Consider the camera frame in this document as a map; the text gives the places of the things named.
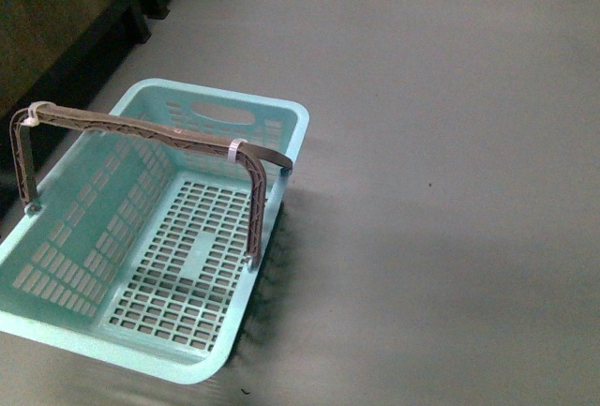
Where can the brown basket handle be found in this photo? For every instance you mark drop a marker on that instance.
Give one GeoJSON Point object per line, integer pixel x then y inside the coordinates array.
{"type": "Point", "coordinates": [249, 156]}

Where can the light blue plastic basket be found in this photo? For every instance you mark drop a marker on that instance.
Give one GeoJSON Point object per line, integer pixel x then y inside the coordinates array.
{"type": "Point", "coordinates": [137, 252]}

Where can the dark wooden produce stand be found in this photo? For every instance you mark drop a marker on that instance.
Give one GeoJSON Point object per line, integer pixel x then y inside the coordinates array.
{"type": "Point", "coordinates": [41, 40]}

